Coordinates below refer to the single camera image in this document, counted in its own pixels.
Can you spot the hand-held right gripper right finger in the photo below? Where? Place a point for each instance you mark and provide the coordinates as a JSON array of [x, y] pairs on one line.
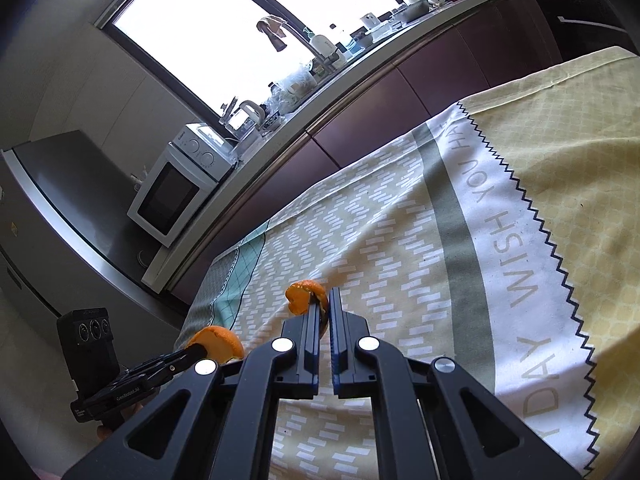
[[335, 330]]

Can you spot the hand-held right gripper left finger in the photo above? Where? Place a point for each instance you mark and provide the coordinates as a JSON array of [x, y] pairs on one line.
[[316, 335]]

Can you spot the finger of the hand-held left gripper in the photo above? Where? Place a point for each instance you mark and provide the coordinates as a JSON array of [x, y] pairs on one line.
[[160, 367]]

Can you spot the small orange peel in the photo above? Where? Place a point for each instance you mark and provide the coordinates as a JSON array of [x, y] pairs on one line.
[[300, 295]]

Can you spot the large orange peel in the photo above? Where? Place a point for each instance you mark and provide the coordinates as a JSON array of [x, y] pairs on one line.
[[220, 340]]

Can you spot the grey refrigerator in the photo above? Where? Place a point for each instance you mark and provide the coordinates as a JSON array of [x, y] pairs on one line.
[[75, 220]]

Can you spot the patterned tablecloth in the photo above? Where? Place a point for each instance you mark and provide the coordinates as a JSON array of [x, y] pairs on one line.
[[450, 260]]

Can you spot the kitchen countertop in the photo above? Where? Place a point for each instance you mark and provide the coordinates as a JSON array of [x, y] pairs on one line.
[[210, 220]]

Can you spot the white microwave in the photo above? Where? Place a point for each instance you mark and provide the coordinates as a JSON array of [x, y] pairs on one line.
[[170, 195]]

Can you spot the brown kitchen base cabinet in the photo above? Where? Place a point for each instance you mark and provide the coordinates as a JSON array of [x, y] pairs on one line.
[[375, 125]]

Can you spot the white kettle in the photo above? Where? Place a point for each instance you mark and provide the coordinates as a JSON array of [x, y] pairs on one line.
[[250, 115]]

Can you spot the white soap bottle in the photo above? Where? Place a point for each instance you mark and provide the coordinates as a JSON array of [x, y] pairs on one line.
[[322, 46]]

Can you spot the kitchen faucet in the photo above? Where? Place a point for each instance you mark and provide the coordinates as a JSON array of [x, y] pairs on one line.
[[295, 32]]

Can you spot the kitchen window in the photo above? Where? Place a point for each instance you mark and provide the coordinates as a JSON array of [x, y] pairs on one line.
[[225, 35]]

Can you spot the black built-in oven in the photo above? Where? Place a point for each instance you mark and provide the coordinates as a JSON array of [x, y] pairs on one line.
[[575, 40]]

